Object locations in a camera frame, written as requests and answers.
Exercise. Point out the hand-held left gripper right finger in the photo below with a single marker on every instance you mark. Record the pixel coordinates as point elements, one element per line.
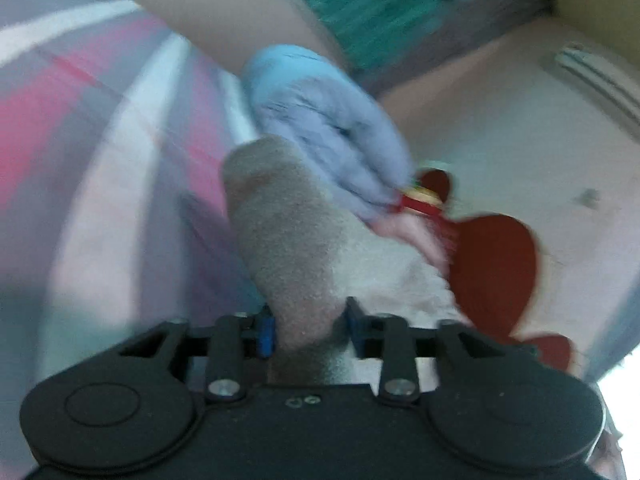
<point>355,331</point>

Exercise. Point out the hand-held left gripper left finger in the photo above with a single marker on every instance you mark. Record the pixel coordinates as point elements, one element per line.
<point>266,334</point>

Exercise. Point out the grey knit pants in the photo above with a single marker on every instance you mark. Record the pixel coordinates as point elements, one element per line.
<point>290,240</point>

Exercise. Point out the folded blue grey quilt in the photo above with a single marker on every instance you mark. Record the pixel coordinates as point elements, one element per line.
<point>325,125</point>

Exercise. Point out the striped pink grey bed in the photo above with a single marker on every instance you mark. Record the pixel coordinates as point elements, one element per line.
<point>100,160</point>

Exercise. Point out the green tinted window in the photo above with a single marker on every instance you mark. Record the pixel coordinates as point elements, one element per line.
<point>380,5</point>

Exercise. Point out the white air conditioner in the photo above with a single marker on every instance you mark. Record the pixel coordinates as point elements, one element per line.
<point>600,80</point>

